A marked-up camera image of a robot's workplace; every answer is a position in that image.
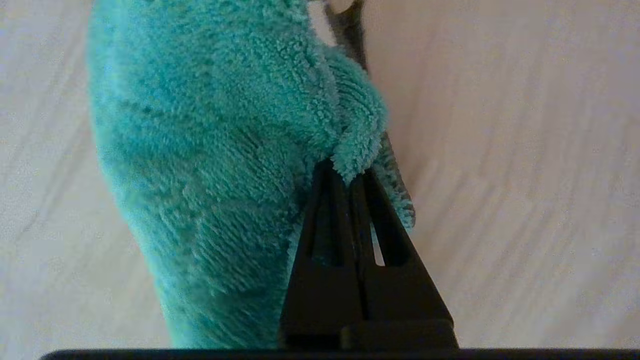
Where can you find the teal microfibre cloth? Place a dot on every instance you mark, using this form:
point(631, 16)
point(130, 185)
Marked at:
point(210, 150)

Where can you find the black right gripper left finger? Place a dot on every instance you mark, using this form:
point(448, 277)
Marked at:
point(325, 300)

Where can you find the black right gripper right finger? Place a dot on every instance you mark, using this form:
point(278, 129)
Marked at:
point(405, 305)

